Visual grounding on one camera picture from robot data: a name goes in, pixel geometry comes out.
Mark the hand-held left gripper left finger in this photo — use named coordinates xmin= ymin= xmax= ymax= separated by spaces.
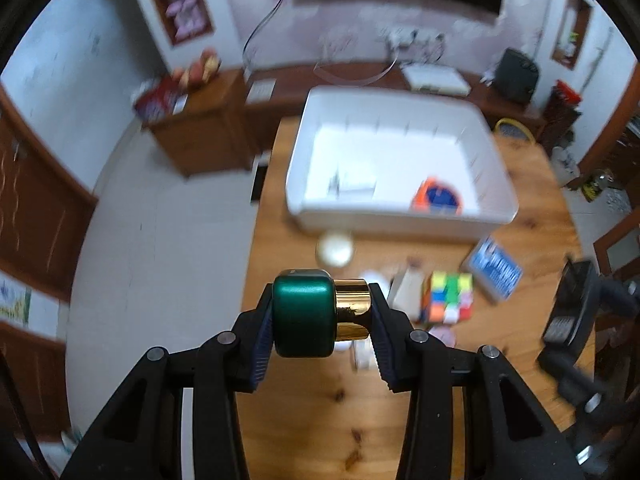
xmin=60 ymin=290 xmax=275 ymax=480

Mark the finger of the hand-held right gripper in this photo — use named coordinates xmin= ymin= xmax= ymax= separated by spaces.
xmin=542 ymin=259 xmax=598 ymax=348

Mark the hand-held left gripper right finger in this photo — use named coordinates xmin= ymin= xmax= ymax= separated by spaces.
xmin=367 ymin=282 xmax=586 ymax=480

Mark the clear small box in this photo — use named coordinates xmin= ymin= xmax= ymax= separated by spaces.
xmin=351 ymin=340 xmax=383 ymax=372

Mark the green bottle with gold cap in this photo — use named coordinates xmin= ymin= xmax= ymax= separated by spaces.
xmin=271 ymin=269 xmax=373 ymax=359

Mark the beige rounded box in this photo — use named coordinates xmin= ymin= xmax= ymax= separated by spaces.
xmin=386 ymin=264 xmax=426 ymax=322

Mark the colourful puzzle cube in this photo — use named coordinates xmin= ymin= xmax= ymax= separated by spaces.
xmin=419 ymin=271 xmax=475 ymax=324

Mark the clear plastic box blue label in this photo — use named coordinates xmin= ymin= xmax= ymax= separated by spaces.
xmin=461 ymin=236 xmax=524 ymax=305

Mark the white plastic bin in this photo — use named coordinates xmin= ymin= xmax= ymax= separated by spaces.
xmin=285 ymin=85 xmax=520 ymax=242

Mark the pink small object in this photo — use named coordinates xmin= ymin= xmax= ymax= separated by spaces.
xmin=429 ymin=326 xmax=457 ymax=348

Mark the wooden chair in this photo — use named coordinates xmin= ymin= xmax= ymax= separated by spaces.
xmin=592 ymin=212 xmax=640 ymax=283

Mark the yellow and black jar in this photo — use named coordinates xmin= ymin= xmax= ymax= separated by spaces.
xmin=581 ymin=170 xmax=629 ymax=204

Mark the white patterned cup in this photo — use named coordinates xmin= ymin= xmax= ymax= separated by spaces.
xmin=552 ymin=145 xmax=582 ymax=187

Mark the orange and blue round object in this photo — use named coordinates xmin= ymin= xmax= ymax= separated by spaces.
xmin=411 ymin=176 xmax=463 ymax=215

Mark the white small box black mark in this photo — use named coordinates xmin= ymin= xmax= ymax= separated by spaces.
xmin=327 ymin=165 xmax=377 ymax=196

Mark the yellow rimmed bucket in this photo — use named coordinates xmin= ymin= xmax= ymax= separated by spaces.
xmin=495 ymin=117 xmax=534 ymax=147

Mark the wooden television cabinet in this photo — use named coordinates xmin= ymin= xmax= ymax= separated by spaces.
xmin=145 ymin=62 xmax=548 ymax=178

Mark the dark green speaker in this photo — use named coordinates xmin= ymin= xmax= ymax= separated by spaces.
xmin=494 ymin=47 xmax=542 ymax=106

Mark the white paper sheet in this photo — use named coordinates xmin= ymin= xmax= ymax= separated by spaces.
xmin=247 ymin=79 xmax=277 ymax=104

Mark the white set-top box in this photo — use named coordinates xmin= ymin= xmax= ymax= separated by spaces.
xmin=402 ymin=62 xmax=472 ymax=97

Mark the red printed gift box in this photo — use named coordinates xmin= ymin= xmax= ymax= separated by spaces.
xmin=132 ymin=79 xmax=189 ymax=122

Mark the brown wooden door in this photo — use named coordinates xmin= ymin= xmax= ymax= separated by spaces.
xmin=0 ymin=85 xmax=99 ymax=302

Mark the pink dumbbell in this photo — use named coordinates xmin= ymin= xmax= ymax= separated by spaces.
xmin=165 ymin=0 xmax=190 ymax=41
xmin=182 ymin=0 xmax=207 ymax=36

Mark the white charging cable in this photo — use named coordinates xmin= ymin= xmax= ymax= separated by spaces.
xmin=314 ymin=49 xmax=402 ymax=87

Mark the white wall socket strip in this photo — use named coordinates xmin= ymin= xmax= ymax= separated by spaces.
xmin=387 ymin=26 xmax=447 ymax=50

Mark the black television cable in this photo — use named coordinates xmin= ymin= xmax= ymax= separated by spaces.
xmin=242 ymin=0 xmax=296 ymax=81

